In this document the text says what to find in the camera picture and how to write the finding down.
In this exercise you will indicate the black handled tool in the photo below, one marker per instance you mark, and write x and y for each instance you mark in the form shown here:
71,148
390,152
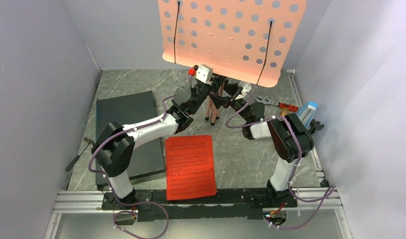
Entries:
88,142

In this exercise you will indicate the red sheet music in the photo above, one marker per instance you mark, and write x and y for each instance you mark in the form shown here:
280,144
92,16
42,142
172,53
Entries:
209,161
187,175

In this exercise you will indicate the dark grey rack box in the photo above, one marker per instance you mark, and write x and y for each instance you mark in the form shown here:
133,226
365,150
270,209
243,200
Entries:
147,159

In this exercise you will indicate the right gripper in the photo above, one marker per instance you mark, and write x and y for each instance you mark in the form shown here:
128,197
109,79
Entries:
219,101

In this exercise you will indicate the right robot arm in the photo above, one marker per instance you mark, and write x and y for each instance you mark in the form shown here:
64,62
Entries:
291,139

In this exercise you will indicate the black microphone desk stand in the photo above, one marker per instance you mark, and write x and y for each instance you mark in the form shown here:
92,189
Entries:
315,126

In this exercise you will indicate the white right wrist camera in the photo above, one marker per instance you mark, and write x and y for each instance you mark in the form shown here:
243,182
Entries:
243,90

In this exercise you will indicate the pink tripod music stand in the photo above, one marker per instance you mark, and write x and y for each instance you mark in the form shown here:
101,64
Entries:
247,40

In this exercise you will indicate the red handled adjustable wrench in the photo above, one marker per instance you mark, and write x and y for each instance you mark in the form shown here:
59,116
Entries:
267,101

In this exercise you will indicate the blue metronome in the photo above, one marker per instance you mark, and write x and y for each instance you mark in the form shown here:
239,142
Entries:
306,113

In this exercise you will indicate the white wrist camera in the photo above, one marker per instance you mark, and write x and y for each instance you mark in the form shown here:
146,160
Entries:
204,74
243,90

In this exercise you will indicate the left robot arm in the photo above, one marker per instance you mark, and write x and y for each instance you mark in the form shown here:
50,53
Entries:
114,148

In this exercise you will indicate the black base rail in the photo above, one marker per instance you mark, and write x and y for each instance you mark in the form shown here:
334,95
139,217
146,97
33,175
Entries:
250,203

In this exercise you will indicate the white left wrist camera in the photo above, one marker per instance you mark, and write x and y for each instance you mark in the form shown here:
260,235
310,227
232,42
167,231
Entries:
204,74

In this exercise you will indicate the gold microphone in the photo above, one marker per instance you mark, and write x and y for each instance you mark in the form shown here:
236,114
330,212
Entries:
284,112

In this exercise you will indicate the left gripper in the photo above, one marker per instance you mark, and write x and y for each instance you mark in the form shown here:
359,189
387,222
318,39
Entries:
208,85

